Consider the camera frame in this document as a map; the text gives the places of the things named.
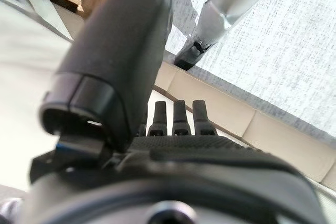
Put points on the grey striped area rug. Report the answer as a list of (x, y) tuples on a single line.
[(275, 51)]

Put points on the beige bed blanket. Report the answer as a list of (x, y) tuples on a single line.
[(26, 64)]

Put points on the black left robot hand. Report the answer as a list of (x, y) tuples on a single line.
[(118, 64)]

